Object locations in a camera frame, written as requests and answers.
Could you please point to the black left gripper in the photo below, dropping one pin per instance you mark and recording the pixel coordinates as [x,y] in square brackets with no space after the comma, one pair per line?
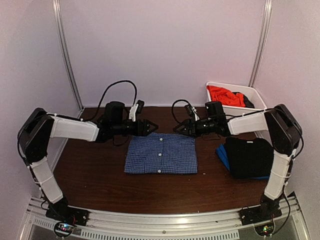
[144,127]

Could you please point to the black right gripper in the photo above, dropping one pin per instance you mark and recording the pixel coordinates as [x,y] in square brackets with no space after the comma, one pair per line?
[190,126]

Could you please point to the blue checked button shirt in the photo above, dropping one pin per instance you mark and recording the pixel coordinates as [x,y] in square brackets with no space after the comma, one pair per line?
[161,153]

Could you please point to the orange garment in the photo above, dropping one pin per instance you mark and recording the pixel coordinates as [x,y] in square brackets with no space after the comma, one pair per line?
[223,95]

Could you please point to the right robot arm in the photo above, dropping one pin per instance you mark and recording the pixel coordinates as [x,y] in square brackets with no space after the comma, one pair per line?
[286,138]

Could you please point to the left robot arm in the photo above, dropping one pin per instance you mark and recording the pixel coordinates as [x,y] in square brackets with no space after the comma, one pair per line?
[42,129]

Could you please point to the white plastic laundry bin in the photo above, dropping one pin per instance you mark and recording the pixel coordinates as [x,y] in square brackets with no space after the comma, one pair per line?
[251,93]

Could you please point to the folded blue garment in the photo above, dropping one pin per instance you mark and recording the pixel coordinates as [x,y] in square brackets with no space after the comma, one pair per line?
[222,154]

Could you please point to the dark garment in bin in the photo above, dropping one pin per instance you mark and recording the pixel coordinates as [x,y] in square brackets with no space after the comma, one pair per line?
[244,101]

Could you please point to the folded black garment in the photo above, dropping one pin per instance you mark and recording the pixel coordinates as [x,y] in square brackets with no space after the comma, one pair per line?
[249,158]

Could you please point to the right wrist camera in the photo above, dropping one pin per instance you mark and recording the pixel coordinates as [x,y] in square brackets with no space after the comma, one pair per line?
[192,112]

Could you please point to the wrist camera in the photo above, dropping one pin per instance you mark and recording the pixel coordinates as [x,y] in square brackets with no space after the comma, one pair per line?
[135,110]
[192,112]

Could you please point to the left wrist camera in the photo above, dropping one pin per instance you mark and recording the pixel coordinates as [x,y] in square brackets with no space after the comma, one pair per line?
[135,110]

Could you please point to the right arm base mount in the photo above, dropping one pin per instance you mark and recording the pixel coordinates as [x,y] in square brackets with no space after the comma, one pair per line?
[260,217]

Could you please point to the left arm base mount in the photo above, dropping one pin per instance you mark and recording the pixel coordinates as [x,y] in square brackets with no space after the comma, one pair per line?
[67,221]

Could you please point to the aluminium front rail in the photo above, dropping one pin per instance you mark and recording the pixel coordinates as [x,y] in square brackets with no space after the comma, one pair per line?
[217,225]

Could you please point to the right aluminium corner post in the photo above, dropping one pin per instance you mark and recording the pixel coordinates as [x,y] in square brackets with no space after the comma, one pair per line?
[264,31]

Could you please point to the aluminium corner post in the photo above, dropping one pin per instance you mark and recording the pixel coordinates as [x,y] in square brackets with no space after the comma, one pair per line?
[264,31]
[65,53]

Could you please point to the left aluminium corner post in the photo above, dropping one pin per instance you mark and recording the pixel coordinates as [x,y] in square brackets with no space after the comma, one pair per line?
[65,53]

